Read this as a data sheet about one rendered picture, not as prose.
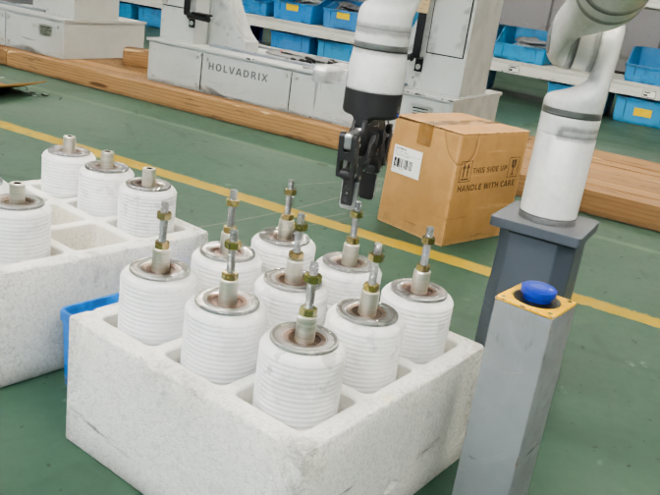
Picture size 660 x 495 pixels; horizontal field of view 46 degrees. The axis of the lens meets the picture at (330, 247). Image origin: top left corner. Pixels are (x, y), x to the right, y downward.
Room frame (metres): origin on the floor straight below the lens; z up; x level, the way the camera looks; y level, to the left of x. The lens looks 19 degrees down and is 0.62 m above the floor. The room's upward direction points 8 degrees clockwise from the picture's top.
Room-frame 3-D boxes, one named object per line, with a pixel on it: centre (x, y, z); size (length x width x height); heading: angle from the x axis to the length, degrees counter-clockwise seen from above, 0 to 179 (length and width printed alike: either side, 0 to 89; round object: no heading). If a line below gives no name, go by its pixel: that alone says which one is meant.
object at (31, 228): (1.09, 0.46, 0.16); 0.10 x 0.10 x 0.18
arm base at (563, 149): (1.25, -0.34, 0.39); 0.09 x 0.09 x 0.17; 63
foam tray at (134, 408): (0.94, 0.04, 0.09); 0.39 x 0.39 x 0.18; 55
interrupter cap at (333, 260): (1.03, -0.03, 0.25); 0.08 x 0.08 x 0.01
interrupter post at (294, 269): (0.94, 0.04, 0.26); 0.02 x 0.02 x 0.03
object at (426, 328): (0.96, -0.12, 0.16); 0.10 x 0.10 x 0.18
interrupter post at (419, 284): (0.96, -0.12, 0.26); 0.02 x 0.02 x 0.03
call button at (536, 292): (0.83, -0.24, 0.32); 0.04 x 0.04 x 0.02
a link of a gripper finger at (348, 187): (0.99, -0.01, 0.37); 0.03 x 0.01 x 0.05; 159
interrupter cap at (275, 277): (0.94, 0.04, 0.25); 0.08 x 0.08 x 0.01
